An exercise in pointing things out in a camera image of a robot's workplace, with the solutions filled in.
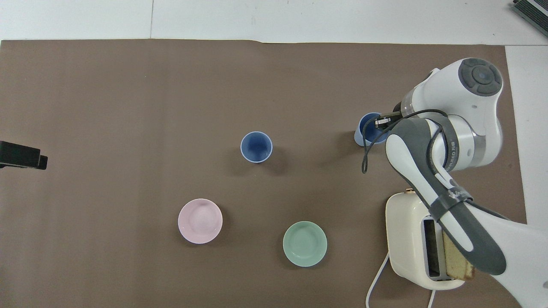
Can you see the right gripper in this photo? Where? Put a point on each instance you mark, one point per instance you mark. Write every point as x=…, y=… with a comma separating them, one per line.
x=398, y=109

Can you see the blue cup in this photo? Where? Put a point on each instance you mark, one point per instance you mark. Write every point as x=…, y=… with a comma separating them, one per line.
x=367, y=127
x=256, y=146

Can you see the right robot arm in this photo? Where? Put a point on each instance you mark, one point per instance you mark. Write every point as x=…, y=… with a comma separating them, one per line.
x=471, y=107

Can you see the white toaster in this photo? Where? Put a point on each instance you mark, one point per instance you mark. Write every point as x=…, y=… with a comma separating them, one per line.
x=404, y=235

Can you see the green bowl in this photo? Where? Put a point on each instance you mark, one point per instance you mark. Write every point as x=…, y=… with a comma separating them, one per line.
x=305, y=244

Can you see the bread slice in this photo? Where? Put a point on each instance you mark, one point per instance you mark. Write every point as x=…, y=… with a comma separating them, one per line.
x=454, y=259

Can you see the dark ribbed panel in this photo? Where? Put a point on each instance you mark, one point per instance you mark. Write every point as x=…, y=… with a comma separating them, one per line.
x=533, y=9

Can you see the pink bowl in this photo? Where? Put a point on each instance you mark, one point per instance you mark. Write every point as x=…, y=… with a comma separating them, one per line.
x=200, y=220

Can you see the black stand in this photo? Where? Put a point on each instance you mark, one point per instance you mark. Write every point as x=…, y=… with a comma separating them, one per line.
x=19, y=155

